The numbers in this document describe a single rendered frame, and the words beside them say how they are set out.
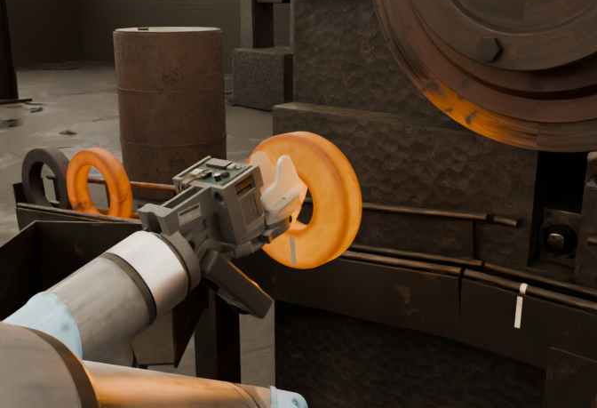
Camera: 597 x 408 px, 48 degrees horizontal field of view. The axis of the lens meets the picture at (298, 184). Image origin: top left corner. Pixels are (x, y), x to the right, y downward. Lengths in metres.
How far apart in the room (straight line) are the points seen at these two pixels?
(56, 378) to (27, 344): 0.02
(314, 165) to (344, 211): 0.06
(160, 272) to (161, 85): 2.94
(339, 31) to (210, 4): 8.78
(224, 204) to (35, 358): 0.37
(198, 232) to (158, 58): 2.87
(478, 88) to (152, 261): 0.42
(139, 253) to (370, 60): 0.59
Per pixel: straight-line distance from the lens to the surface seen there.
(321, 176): 0.71
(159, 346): 0.92
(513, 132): 0.80
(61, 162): 1.53
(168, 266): 0.59
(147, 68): 3.50
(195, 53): 3.50
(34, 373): 0.27
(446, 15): 0.73
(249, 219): 0.66
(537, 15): 0.71
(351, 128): 1.03
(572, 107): 0.76
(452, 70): 0.81
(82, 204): 1.49
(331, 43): 1.10
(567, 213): 0.95
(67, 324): 0.55
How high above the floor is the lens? 1.05
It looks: 16 degrees down
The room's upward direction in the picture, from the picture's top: straight up
